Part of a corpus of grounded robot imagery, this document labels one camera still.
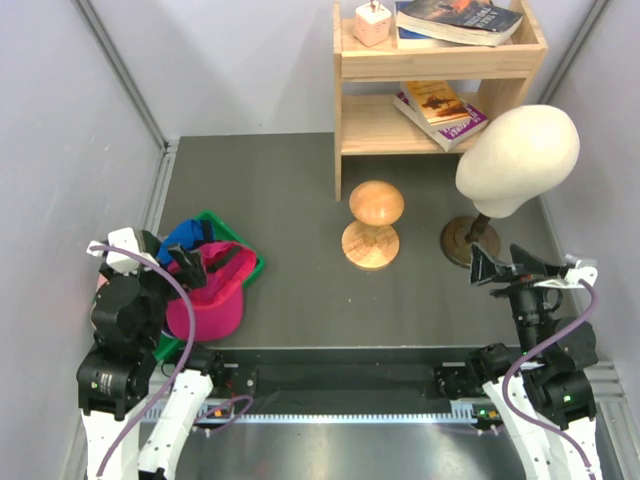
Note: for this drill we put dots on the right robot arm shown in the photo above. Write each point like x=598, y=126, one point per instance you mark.
x=543, y=397

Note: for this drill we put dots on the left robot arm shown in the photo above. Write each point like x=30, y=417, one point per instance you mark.
x=132, y=433

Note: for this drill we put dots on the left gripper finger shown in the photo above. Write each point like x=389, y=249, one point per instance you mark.
x=193, y=274
x=177, y=254

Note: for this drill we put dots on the pink power cube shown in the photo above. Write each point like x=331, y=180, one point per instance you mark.
x=372, y=23

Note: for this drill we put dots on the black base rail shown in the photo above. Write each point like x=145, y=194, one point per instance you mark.
x=343, y=381

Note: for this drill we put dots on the white mannequin head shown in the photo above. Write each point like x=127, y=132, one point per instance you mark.
x=522, y=154

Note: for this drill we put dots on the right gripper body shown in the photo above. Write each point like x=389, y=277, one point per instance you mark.
x=528, y=303

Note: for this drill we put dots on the blue baseball cap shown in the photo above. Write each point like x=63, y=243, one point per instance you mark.
x=190, y=234

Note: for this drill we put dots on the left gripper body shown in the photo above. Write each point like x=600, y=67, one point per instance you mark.
x=159, y=288

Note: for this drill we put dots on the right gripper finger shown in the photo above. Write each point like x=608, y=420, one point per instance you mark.
x=484, y=267
x=527, y=263

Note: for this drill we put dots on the purple white book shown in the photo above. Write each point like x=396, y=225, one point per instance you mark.
x=446, y=138

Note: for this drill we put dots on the magenta baseball cap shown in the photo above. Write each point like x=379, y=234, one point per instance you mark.
x=218, y=306

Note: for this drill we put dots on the dark mannequin stand base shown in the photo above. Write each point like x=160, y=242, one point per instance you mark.
x=459, y=233

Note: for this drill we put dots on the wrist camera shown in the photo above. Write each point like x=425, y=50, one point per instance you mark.
x=575, y=273
x=122, y=248

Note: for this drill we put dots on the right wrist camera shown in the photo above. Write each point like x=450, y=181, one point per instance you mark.
x=575, y=273

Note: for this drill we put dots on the wooden hat stand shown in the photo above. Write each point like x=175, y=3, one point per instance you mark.
x=370, y=242

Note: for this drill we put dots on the wooden shelf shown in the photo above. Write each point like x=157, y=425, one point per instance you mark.
x=371, y=124

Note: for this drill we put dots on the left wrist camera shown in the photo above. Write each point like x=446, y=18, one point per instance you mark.
x=122, y=248

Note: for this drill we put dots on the orange cover book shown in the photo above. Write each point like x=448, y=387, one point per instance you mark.
x=436, y=102

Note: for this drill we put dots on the light pink baseball cap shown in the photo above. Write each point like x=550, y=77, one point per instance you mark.
x=101, y=281

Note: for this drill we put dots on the blue book under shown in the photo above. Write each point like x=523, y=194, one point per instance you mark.
x=406, y=39

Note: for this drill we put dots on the green plastic tray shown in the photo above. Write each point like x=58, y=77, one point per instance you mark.
x=129, y=324

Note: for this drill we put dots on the dark cover book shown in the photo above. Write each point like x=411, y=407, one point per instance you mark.
x=478, y=23

